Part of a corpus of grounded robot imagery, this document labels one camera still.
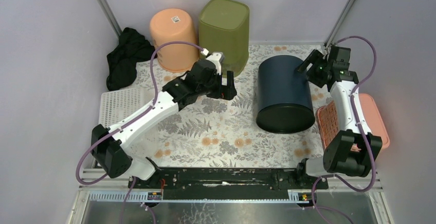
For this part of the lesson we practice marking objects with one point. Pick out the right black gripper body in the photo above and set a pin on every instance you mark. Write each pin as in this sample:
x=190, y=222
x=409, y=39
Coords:
x=315, y=73

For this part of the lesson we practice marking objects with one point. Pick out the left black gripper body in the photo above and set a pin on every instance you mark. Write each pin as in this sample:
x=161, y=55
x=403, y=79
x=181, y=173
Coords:
x=222, y=83

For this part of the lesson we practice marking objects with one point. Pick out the dark blue round bin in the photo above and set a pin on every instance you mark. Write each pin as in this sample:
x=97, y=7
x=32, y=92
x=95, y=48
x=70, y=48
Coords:
x=284, y=102

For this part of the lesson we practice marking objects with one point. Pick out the pink plastic basket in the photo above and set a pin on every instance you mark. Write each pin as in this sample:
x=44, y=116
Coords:
x=326, y=117

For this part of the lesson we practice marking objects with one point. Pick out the green mesh waste bin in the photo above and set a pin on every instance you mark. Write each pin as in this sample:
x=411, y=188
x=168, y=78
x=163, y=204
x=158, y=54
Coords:
x=223, y=26

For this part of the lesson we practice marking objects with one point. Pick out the orange round bucket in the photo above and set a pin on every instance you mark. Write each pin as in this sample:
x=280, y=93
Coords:
x=172, y=25

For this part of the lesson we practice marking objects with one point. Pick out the white plastic basket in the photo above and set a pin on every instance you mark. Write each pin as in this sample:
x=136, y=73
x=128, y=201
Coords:
x=118, y=105

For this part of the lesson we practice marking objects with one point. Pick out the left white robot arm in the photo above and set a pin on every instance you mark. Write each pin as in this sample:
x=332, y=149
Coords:
x=110, y=144

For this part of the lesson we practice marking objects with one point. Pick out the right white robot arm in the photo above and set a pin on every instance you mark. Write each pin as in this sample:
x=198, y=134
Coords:
x=354, y=148

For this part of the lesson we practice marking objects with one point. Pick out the floral table mat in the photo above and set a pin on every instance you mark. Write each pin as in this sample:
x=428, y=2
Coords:
x=219, y=133

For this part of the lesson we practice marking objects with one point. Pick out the black cloth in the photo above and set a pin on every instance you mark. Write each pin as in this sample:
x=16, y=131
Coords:
x=132, y=48

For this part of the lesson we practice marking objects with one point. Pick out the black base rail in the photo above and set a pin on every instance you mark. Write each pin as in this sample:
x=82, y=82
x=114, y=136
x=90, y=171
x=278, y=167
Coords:
x=207, y=183

